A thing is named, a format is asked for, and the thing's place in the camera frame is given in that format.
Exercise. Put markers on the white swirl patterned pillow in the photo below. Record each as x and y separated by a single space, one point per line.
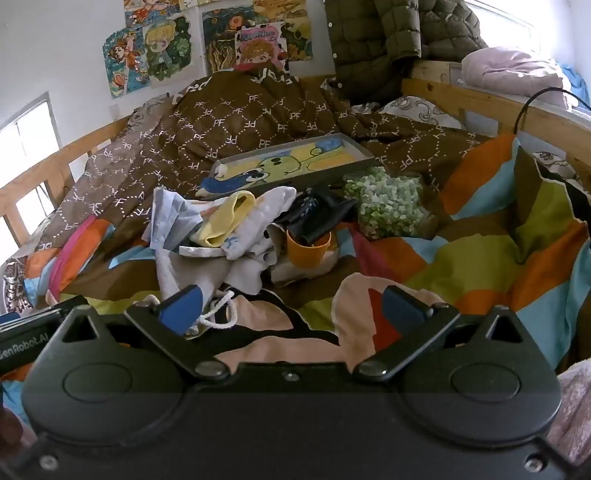
420 110

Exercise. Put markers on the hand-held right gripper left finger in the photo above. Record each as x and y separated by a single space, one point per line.
182 308

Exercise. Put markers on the black cloth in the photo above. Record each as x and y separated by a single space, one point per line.
318 210

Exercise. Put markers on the light blue cloth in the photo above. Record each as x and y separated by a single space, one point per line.
577 83

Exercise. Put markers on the small pink cartoon poster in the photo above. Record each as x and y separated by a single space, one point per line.
261 44

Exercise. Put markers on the wooden bed frame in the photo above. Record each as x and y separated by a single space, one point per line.
461 99

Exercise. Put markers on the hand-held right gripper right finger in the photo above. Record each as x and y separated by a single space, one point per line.
402 308

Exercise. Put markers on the pile of cloths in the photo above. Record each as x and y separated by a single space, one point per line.
168 210

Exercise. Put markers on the bag of green white pieces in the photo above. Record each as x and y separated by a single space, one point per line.
390 203

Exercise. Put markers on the pile of light clothes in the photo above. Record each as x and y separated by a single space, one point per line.
184 277

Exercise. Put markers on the window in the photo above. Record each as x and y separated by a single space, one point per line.
27 138

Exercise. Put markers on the white cloth with blue print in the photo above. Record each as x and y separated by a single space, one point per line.
265 210

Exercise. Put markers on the brown patterned quilt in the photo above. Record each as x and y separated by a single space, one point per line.
258 115

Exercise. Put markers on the blond cartoon figure wall poster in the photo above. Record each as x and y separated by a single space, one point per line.
157 50

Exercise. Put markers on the yellow cloth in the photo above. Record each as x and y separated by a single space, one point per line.
226 221

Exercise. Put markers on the grey cartoon print tray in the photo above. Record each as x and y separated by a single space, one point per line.
295 159

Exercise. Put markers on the olive puffer jacket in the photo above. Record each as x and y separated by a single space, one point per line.
383 37

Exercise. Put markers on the pale pink blanket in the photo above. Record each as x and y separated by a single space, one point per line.
508 69

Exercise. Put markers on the yellow and dark painted poster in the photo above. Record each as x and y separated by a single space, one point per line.
219 41

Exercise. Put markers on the orange cup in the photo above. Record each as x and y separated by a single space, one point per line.
307 254

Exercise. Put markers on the yellow landscape wall poster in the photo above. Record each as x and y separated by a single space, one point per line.
286 4

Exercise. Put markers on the cartoon children wall poster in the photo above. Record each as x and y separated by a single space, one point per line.
157 5

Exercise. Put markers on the pink fleece cloth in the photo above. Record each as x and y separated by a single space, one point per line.
572 406

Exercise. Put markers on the colourful patchwork bed sheet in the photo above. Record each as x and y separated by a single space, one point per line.
485 240

